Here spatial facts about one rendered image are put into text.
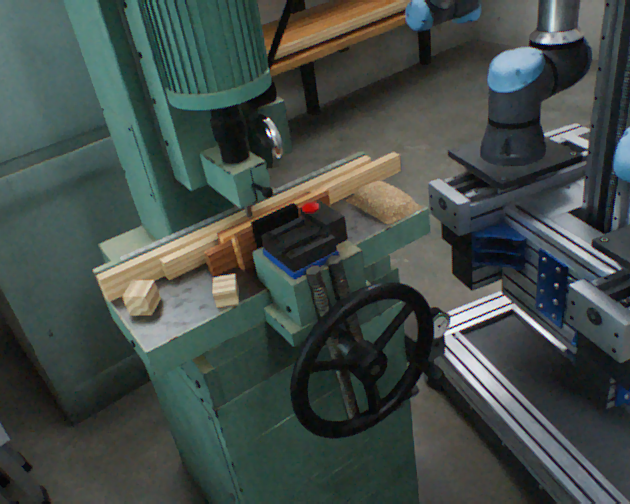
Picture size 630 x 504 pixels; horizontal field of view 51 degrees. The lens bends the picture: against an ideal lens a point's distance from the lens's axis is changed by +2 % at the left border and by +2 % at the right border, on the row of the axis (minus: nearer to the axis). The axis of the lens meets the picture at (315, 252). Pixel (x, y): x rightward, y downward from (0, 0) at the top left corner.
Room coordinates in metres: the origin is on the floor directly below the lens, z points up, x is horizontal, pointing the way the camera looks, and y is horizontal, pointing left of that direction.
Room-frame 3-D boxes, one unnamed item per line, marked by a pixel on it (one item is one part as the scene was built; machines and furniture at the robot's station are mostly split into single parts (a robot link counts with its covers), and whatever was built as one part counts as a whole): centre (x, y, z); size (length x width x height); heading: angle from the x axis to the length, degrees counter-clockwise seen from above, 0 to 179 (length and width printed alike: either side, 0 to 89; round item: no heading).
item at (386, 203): (1.13, -0.15, 0.92); 0.14 x 0.09 x 0.04; 29
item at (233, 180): (1.10, 0.12, 1.03); 0.14 x 0.07 x 0.09; 29
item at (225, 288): (0.90, 0.16, 0.92); 0.05 x 0.04 x 0.03; 0
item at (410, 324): (1.08, -0.19, 0.58); 0.12 x 0.08 x 0.08; 29
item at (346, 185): (1.12, 0.03, 0.92); 0.55 x 0.02 x 0.04; 119
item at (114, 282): (1.10, 0.12, 0.93); 0.60 x 0.02 x 0.05; 119
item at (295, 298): (0.91, 0.01, 0.92); 0.15 x 0.13 x 0.09; 119
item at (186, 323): (0.99, 0.06, 0.87); 0.61 x 0.30 x 0.06; 119
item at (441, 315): (1.02, -0.22, 0.65); 0.06 x 0.04 x 0.08; 119
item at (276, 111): (1.32, 0.06, 1.02); 0.09 x 0.07 x 0.12; 119
